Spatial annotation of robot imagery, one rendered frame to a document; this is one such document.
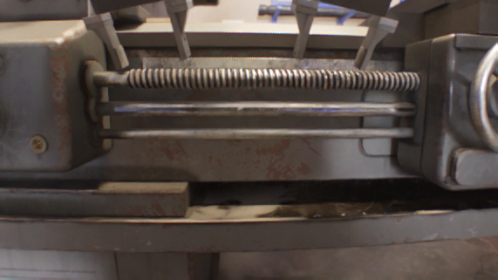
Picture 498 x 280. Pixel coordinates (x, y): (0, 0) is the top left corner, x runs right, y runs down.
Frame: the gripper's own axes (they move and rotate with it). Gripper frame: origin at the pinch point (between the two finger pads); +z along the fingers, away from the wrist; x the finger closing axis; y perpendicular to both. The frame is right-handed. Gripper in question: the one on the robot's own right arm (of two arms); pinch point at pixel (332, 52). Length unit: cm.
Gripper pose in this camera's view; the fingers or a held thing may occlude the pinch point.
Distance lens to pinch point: 51.4
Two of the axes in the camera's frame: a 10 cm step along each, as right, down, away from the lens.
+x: 9.8, 0.9, 2.0
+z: -1.8, 8.5, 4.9
